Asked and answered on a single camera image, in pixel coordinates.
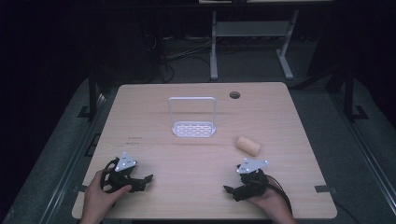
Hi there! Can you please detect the bundle of floor cables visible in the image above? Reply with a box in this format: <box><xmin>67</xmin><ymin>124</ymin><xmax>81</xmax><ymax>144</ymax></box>
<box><xmin>144</xmin><ymin>34</ymin><xmax>216</xmax><ymax>83</ymax></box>

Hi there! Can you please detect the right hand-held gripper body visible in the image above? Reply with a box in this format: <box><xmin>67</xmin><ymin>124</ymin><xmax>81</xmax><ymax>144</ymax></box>
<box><xmin>231</xmin><ymin>158</ymin><xmax>270</xmax><ymax>203</ymax></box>

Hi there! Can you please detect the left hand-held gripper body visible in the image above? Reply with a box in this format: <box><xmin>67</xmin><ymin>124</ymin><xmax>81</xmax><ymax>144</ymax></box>
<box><xmin>100</xmin><ymin>151</ymin><xmax>147</xmax><ymax>194</ymax></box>

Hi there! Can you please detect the person's left hand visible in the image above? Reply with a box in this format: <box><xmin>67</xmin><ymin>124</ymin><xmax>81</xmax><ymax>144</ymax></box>
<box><xmin>83</xmin><ymin>169</ymin><xmax>133</xmax><ymax>223</ymax></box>

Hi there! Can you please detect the black metal post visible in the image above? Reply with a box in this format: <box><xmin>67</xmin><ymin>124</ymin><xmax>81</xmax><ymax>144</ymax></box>
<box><xmin>340</xmin><ymin>59</ymin><xmax>370</xmax><ymax>123</ymax></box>
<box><xmin>78</xmin><ymin>62</ymin><xmax>108</xmax><ymax>120</ymax></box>

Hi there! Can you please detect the beige cylindrical sponge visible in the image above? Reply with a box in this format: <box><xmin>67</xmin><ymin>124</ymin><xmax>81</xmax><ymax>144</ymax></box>
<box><xmin>235</xmin><ymin>135</ymin><xmax>262</xmax><ymax>158</ymax></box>

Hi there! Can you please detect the person's right hand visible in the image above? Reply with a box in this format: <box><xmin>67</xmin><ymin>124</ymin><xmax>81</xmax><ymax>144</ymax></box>
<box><xmin>247</xmin><ymin>186</ymin><xmax>295</xmax><ymax>224</ymax></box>

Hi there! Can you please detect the white metal stand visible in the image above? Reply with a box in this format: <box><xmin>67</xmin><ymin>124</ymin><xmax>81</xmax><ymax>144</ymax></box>
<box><xmin>208</xmin><ymin>8</ymin><xmax>301</xmax><ymax>82</ymax></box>

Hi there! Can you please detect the white slotted rack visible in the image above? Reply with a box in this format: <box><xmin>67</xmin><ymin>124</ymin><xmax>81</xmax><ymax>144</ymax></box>
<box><xmin>167</xmin><ymin>96</ymin><xmax>218</xmax><ymax>138</ymax></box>

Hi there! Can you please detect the black cable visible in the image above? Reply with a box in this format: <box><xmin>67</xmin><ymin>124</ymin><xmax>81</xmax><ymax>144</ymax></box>
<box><xmin>265</xmin><ymin>175</ymin><xmax>294</xmax><ymax>216</ymax></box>

